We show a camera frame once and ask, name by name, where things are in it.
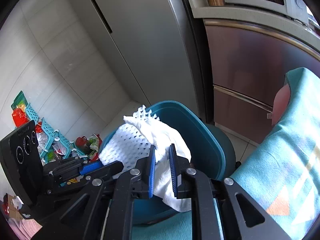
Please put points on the white tissue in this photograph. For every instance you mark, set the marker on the white tissue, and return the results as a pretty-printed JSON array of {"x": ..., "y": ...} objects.
[{"x": 162, "y": 136}]

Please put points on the grey double door refrigerator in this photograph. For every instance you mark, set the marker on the grey double door refrigerator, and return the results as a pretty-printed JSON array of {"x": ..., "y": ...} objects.
[{"x": 156, "y": 48}]

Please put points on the teal patterned tablecloth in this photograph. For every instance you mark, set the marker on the teal patterned tablecloth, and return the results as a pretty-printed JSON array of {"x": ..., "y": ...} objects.
[{"x": 282, "y": 173}]

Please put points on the teal plastic trash bin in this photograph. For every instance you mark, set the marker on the teal plastic trash bin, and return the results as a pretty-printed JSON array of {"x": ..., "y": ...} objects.
[{"x": 211, "y": 152}]

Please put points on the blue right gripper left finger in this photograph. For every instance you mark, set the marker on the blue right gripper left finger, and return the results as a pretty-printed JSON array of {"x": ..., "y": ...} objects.
[{"x": 151, "y": 170}]

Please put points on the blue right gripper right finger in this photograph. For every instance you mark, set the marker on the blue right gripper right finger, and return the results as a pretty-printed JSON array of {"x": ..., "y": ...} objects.
[{"x": 173, "y": 168}]

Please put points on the large white foam net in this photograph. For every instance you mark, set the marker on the large white foam net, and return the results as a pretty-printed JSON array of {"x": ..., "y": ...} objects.
[{"x": 131, "y": 141}]

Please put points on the kitchen counter with cabinets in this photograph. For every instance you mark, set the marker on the kitchen counter with cabinets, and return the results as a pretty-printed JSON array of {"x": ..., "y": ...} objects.
[{"x": 251, "y": 51}]

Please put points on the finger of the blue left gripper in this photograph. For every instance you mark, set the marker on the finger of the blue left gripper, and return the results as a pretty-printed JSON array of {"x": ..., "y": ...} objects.
[{"x": 90, "y": 167}]

